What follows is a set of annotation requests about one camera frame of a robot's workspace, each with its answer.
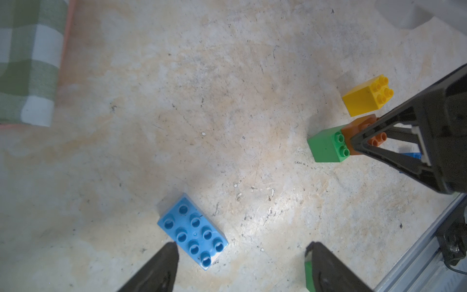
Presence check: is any dark blue lego brick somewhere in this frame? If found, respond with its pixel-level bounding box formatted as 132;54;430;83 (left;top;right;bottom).
398;152;423;174

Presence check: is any green checkered cloth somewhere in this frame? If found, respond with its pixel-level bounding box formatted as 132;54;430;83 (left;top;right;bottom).
1;1;76;127

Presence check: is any light blue long lego brick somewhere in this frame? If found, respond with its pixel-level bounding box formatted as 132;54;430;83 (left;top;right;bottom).
158;194;229;271

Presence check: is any orange lego brick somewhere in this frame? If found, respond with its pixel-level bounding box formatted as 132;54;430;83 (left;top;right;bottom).
341;114;387;156

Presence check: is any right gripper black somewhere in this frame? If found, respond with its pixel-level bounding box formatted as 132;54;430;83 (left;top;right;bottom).
351;64;467;193

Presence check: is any green lego brick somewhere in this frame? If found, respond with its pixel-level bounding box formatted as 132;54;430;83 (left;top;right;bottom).
307;125;350;163
304;261;316;292

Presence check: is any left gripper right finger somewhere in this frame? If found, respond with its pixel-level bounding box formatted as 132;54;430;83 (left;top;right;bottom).
305;242;372;292

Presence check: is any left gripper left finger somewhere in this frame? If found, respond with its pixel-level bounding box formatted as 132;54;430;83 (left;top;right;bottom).
119;242;179;292

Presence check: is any yellow lego brick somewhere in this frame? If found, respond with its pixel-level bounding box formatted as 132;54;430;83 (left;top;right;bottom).
342;74;394;117

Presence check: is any aluminium front rail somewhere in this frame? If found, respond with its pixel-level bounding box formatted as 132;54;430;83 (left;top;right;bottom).
375;193;467;292

